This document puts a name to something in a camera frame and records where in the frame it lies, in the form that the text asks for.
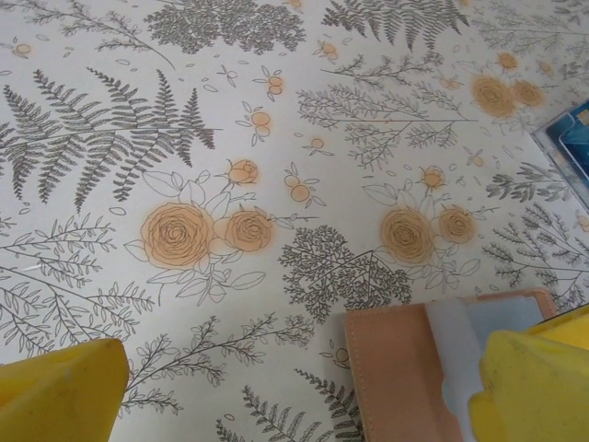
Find floral patterned table cover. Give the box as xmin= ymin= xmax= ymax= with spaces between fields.
xmin=0 ymin=0 xmax=589 ymax=442

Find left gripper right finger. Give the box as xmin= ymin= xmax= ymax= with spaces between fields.
xmin=468 ymin=308 xmax=589 ymax=442

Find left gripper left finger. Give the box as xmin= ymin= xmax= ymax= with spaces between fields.
xmin=0 ymin=338 xmax=131 ymax=442

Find blue credit card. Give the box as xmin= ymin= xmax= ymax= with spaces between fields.
xmin=559 ymin=131 xmax=589 ymax=185
xmin=547 ymin=101 xmax=589 ymax=139

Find blue packets in rack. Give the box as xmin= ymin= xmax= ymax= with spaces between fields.
xmin=531 ymin=99 xmax=589 ymax=206

